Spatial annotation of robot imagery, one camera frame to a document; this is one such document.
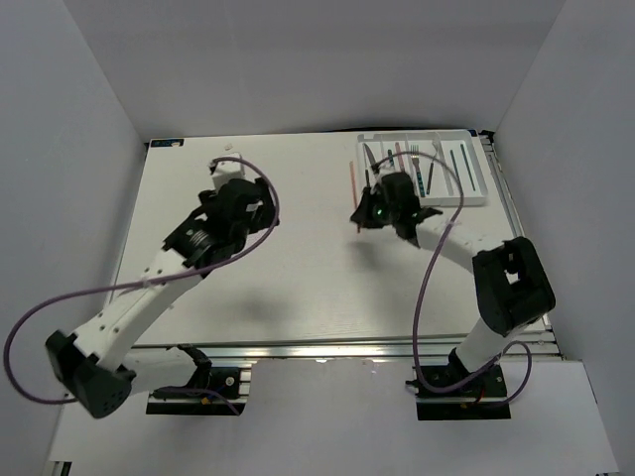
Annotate knife with pink handle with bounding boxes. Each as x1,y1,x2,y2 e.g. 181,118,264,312
363,143,381,176

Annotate orange chopstick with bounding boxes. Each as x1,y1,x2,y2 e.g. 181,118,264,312
348,161,358,212

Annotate spoon with pink handle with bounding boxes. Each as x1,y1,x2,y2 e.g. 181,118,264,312
395,142,405,172

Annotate fork with teal handle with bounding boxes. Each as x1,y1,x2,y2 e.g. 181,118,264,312
410,144,426,198

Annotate curved blade dark-handled knife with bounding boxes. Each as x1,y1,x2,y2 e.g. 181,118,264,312
426,139,442,195

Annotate teal chopstick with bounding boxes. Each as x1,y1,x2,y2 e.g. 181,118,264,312
459,142,477,194
450,150,463,196

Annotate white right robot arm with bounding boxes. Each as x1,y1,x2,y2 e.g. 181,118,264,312
350,173,556,396

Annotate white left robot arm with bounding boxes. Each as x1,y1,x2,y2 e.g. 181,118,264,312
46,178,278,418

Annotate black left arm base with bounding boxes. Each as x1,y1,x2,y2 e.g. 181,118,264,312
146,344,246,417

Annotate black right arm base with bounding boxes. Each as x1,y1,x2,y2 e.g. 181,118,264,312
405,364,511,421

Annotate white compartment utensil tray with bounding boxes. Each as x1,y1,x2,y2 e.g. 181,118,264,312
355,130,488,207

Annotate small label sticker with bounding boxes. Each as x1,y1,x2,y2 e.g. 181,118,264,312
149,138,185,148

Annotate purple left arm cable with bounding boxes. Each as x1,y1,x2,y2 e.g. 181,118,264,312
3,156,282,406

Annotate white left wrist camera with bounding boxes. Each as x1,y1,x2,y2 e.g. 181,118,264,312
208,155,246,190

